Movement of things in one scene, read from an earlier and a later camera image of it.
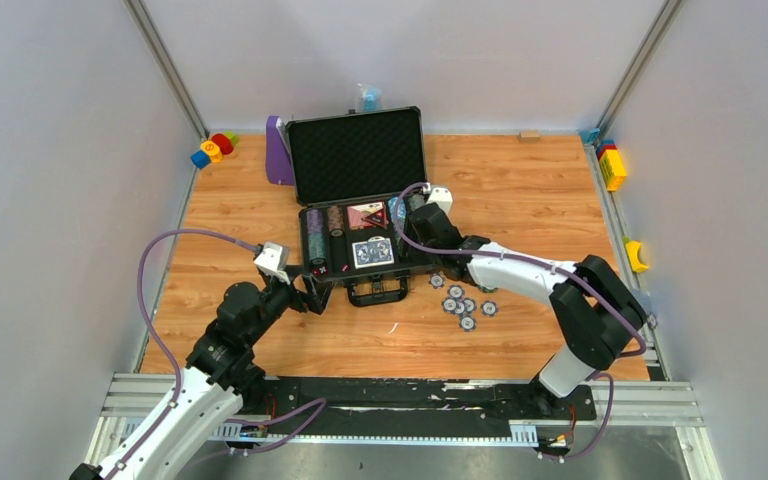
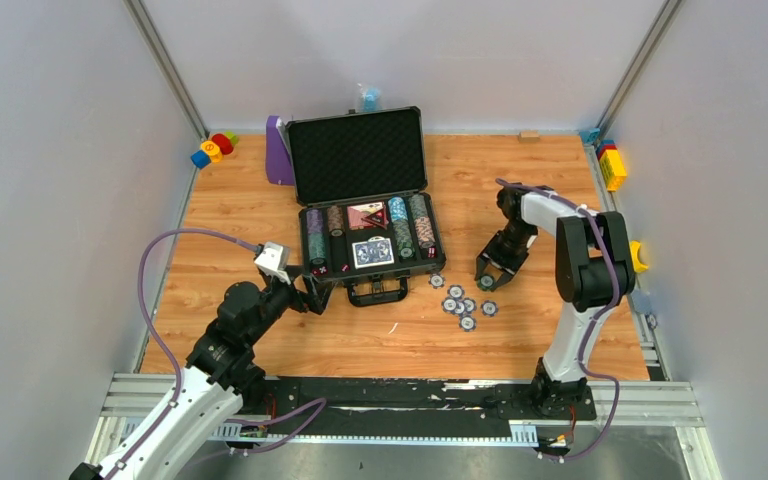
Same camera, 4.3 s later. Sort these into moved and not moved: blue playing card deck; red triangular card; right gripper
Moved: right gripper
Not moved: blue playing card deck; red triangular card
